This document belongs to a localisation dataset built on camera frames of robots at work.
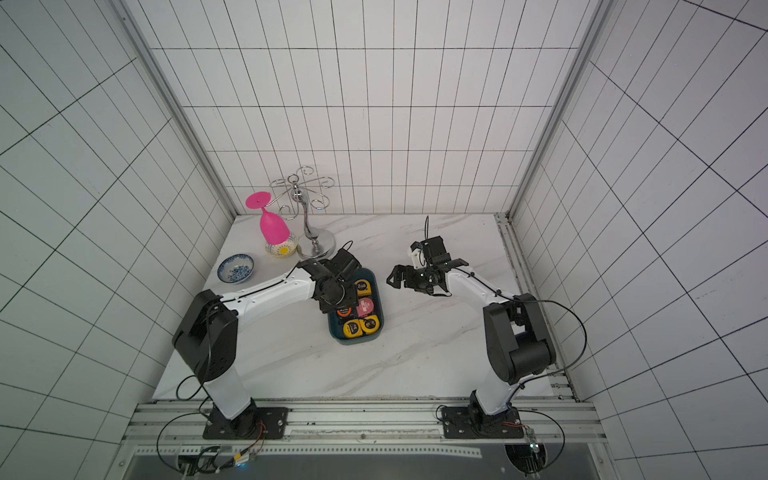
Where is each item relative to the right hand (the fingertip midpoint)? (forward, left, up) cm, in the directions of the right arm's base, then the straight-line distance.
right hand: (390, 282), depth 91 cm
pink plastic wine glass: (+12, +38, +9) cm, 41 cm away
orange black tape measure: (-9, +14, -5) cm, 17 cm away
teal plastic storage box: (-12, +16, -7) cm, 21 cm away
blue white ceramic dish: (+5, +55, -5) cm, 55 cm away
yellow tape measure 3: (-12, +5, -5) cm, 14 cm away
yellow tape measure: (0, +9, -5) cm, 10 cm away
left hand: (-9, +14, -2) cm, 16 cm away
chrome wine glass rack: (+19, +30, -6) cm, 36 cm away
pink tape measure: (-6, +8, -6) cm, 11 cm away
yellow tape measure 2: (-13, +11, -6) cm, 18 cm away
